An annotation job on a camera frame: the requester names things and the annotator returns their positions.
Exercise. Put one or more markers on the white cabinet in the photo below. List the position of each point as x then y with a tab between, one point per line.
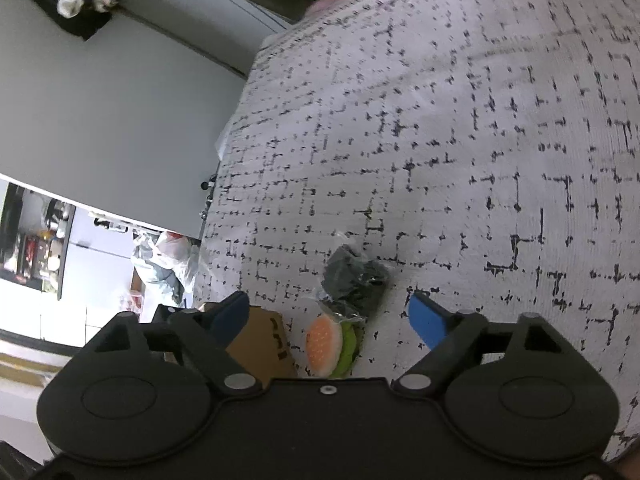
95	270

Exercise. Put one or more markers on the white black-patterned blanket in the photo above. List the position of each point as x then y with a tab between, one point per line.
450	135

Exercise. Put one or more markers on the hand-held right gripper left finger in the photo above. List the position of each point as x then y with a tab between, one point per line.
230	316

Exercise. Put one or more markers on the grey-white plastic bag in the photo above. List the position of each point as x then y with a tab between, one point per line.
160	275

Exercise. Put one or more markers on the white plastic bag red print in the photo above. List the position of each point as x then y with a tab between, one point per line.
175	242

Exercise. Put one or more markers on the hamburger plush toy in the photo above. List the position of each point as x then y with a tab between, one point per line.
325	345

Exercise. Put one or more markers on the brown cardboard box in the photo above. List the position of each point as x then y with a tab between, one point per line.
260	347

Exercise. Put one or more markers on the dark cloth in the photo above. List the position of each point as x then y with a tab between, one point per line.
352	275

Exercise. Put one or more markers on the cluttered kitchen shelf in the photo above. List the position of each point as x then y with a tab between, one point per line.
30	250

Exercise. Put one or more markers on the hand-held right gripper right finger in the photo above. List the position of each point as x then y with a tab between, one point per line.
426	321

